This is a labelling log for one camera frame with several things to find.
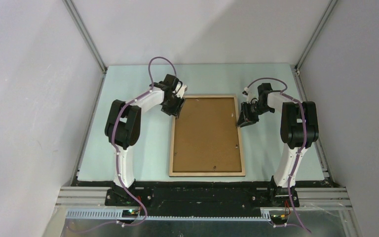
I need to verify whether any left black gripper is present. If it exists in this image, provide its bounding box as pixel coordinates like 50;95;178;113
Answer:
161;93;186;119

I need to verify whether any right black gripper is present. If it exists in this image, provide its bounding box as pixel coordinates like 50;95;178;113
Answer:
236;101;273;128

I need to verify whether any brown cardboard backing board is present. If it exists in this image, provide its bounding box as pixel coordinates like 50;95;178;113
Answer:
173;97;243;173

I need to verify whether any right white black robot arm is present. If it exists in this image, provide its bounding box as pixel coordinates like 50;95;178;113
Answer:
236;83;319;206

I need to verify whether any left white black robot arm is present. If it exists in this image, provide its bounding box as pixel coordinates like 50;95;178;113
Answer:
104;74;188;206

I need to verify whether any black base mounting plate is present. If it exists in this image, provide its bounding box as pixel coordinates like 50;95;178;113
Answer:
105;181;300;210

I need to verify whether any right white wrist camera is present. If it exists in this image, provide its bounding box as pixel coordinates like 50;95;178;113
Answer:
242;87;258;104

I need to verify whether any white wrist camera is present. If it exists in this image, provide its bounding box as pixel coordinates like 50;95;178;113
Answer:
242;87;258;104
175;84;188;98

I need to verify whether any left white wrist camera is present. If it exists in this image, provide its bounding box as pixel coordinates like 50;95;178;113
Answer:
175;84;188;98

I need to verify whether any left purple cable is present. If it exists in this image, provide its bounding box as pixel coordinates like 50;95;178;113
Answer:
110;56;178;227

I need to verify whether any purple cable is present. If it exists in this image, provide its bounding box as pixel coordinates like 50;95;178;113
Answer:
110;56;178;227
246;77;311;233

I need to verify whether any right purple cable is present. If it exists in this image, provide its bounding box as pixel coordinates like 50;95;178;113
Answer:
246;77;311;233

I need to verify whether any aluminium frame rail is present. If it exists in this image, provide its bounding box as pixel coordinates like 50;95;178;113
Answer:
55;187;352;221

